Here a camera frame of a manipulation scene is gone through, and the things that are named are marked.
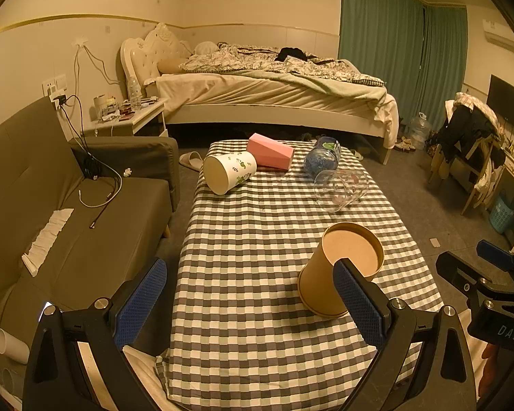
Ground white nightstand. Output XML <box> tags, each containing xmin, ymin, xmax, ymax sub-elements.
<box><xmin>83</xmin><ymin>98</ymin><xmax>169</xmax><ymax>138</ymax></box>

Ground white cup with green print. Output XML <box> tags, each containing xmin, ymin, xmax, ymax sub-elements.
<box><xmin>203</xmin><ymin>151</ymin><xmax>258</xmax><ymax>195</ymax></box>

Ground black garment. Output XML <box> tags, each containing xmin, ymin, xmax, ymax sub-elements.
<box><xmin>275</xmin><ymin>47</ymin><xmax>310</xmax><ymax>62</ymax></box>

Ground black television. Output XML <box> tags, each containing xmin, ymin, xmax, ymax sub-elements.
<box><xmin>487</xmin><ymin>74</ymin><xmax>514</xmax><ymax>138</ymax></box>

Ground large water jug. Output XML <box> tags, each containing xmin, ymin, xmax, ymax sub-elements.
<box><xmin>409</xmin><ymin>112</ymin><xmax>432</xmax><ymax>150</ymax></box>

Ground floral duvet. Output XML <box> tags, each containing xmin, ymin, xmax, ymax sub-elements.
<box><xmin>180</xmin><ymin>44</ymin><xmax>386</xmax><ymax>95</ymax></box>

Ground black cable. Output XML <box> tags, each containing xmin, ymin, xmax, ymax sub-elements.
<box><xmin>59</xmin><ymin>94</ymin><xmax>123</xmax><ymax>229</ymax></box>

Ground white folded tissue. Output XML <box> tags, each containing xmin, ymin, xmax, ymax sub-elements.
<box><xmin>21</xmin><ymin>208</ymin><xmax>75</xmax><ymax>275</ymax></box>

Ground clear water bottle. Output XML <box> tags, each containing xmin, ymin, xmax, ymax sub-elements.
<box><xmin>127</xmin><ymin>76</ymin><xmax>141</xmax><ymax>110</ymax></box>

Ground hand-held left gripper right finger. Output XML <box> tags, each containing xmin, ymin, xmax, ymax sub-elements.
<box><xmin>332</xmin><ymin>259</ymin><xmax>480</xmax><ymax>411</ymax></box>

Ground white plastic cup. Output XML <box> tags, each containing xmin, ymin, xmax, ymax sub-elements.
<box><xmin>0</xmin><ymin>329</ymin><xmax>29</xmax><ymax>364</ymax></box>

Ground white air conditioner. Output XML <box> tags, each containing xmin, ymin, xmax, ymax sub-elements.
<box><xmin>482</xmin><ymin>19</ymin><xmax>514</xmax><ymax>55</ymax></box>

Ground green curtain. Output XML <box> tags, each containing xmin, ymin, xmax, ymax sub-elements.
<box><xmin>339</xmin><ymin>0</ymin><xmax>467</xmax><ymax>134</ymax></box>

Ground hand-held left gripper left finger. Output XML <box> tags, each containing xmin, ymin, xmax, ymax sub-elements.
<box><xmin>22</xmin><ymin>258</ymin><xmax>172</xmax><ymax>411</ymax></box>

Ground pile of clothes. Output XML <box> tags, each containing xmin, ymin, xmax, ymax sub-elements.
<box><xmin>437</xmin><ymin>92</ymin><xmax>505</xmax><ymax>170</ymax></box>

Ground person's right hand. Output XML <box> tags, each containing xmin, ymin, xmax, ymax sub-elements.
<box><xmin>480</xmin><ymin>341</ymin><xmax>498</xmax><ymax>400</ymax></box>

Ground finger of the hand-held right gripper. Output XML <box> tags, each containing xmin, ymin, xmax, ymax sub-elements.
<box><xmin>436</xmin><ymin>250</ymin><xmax>491</xmax><ymax>307</ymax></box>
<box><xmin>476</xmin><ymin>240</ymin><xmax>514</xmax><ymax>272</ymax></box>

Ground grey sofa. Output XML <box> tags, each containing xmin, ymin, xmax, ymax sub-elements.
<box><xmin>0</xmin><ymin>94</ymin><xmax>181</xmax><ymax>395</ymax></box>

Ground wall socket panel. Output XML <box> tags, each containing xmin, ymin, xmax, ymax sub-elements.
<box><xmin>43</xmin><ymin>75</ymin><xmax>68</xmax><ymax>97</ymax></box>

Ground beige slipper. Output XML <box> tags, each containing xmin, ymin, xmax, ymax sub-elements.
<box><xmin>179</xmin><ymin>151</ymin><xmax>205</xmax><ymax>171</ymax></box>

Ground clear glass cup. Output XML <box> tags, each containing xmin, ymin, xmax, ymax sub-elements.
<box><xmin>314</xmin><ymin>169</ymin><xmax>370</xmax><ymax>214</ymax></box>

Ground white bed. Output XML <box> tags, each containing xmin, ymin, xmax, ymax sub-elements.
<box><xmin>120</xmin><ymin>23</ymin><xmax>399</xmax><ymax>165</ymax></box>

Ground brown paper cup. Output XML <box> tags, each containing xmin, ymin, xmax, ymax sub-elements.
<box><xmin>297</xmin><ymin>222</ymin><xmax>385</xmax><ymax>319</ymax></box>

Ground blue laundry basket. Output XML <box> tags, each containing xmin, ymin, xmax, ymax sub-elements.
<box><xmin>489</xmin><ymin>197</ymin><xmax>514</xmax><ymax>234</ymax></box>

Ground pink faceted cup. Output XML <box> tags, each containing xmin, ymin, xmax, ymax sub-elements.
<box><xmin>247</xmin><ymin>133</ymin><xmax>295</xmax><ymax>170</ymax></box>

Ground white cable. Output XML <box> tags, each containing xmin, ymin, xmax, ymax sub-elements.
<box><xmin>79</xmin><ymin>175</ymin><xmax>123</xmax><ymax>209</ymax></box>

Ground wooden chair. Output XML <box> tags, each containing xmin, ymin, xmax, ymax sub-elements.
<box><xmin>426</xmin><ymin>94</ymin><xmax>508</xmax><ymax>215</ymax></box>

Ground checkered tablecloth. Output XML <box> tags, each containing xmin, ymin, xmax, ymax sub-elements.
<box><xmin>156</xmin><ymin>139</ymin><xmax>444</xmax><ymax>411</ymax></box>

